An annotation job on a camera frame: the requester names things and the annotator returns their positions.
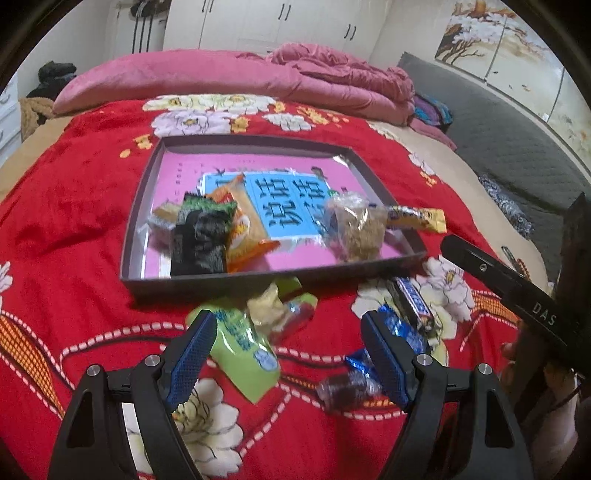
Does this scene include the floral wall painting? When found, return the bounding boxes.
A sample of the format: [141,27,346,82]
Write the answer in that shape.
[434,0,591,153]

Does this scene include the brown fuzzy blanket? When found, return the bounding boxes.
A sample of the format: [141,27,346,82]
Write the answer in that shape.
[18,97,58,139]

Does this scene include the pink quilt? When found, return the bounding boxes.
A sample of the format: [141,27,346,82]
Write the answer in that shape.
[52,42,458,151]

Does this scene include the colourful striped cloth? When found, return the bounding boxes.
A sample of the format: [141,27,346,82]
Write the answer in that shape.
[413,95,455,132]

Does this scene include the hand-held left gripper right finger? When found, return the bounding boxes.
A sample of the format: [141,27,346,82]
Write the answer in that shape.
[360,310,532,480]

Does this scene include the brown chocolate bar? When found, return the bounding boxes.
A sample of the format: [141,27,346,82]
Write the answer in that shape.
[385,276,437,333]

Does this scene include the small dark candy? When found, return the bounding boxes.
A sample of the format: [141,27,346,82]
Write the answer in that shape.
[316,369,384,414]

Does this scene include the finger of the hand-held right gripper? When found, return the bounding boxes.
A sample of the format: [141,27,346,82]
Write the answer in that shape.
[441,234,583,365]

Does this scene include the person's right hand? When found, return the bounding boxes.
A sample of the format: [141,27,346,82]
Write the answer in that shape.
[501,342,522,384]

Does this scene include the shallow dark cardboard box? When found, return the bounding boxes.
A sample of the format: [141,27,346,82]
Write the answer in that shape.
[119,135,428,308]

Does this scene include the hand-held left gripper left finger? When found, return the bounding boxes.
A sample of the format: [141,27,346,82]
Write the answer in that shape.
[46,310,219,480]

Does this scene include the blue patterned cloth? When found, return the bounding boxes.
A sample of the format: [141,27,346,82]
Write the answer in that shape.
[478,174,536,238]

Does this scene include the dark clothes pile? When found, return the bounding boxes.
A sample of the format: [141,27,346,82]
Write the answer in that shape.
[27,61,77,100]

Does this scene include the grey quilted headboard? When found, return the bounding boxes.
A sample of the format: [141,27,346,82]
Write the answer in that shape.
[397,52,591,278]

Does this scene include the black green snack packet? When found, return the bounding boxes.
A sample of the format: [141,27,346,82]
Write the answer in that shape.
[171,191,238,278]

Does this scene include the small brown candy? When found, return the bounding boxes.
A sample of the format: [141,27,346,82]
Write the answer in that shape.
[150,203,185,241]

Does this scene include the red floral blanket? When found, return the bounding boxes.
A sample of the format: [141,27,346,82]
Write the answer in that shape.
[0,95,550,480]

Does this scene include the pink book with blue label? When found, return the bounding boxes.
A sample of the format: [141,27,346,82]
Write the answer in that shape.
[143,152,407,278]

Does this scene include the hanging bags and straps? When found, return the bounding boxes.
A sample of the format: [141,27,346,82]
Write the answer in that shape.
[129,0,171,54]

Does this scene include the orange snack packet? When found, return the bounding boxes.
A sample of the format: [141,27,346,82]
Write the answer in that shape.
[205,173,281,273]

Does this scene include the yellow snack packet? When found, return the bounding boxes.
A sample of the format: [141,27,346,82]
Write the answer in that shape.
[385,204,448,234]

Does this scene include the clear bag of pastry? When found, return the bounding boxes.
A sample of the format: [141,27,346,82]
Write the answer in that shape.
[323,191,393,264]

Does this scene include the white drawer cabinet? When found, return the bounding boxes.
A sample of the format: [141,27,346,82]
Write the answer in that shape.
[0,74,24,160]

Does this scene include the pale snack packet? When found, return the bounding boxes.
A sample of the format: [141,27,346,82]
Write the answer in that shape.
[247,277,319,342]

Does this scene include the light green snack packet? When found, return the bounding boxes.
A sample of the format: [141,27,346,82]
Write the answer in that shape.
[185,307,281,403]

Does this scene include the blue wafer packet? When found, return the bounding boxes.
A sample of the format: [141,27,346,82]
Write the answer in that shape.
[345,305,430,374]

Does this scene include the white wardrobe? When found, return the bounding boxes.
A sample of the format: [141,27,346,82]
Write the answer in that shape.
[161,0,393,63]

